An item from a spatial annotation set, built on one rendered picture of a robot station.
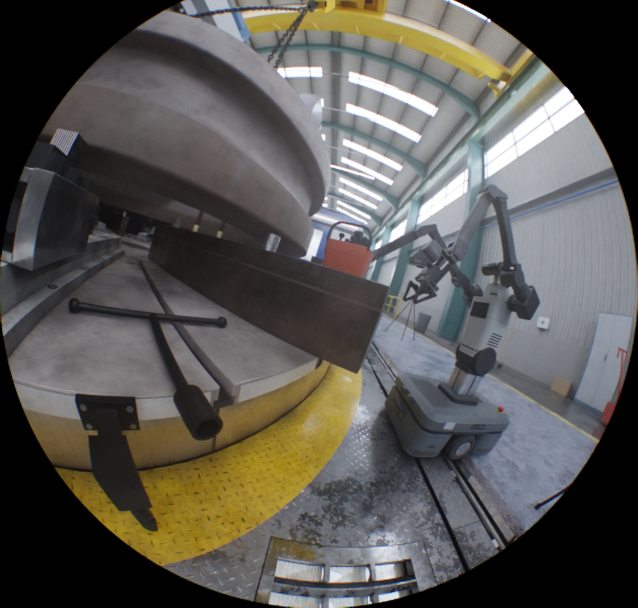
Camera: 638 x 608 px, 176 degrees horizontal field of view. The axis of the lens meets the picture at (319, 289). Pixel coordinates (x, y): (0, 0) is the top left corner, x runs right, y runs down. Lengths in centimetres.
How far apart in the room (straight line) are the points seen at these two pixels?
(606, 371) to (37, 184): 640
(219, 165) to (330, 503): 136
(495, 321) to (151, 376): 129
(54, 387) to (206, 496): 45
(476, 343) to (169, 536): 133
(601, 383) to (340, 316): 562
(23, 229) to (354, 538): 109
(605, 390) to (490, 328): 489
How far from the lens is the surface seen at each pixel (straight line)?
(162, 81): 132
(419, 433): 99
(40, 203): 61
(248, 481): 73
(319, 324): 87
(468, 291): 139
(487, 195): 99
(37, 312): 72
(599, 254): 715
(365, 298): 82
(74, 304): 78
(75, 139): 87
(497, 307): 114
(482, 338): 114
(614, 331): 588
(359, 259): 85
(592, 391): 583
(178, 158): 98
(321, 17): 1195
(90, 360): 57
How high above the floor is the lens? 62
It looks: 2 degrees down
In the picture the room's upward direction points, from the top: 18 degrees clockwise
